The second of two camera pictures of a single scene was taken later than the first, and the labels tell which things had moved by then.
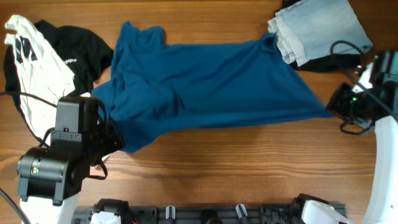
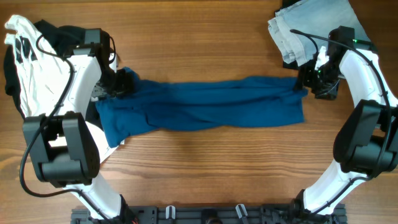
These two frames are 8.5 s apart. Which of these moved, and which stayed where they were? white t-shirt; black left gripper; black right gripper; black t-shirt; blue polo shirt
Moved: black right gripper; blue polo shirt; black left gripper
Stayed: black t-shirt; white t-shirt
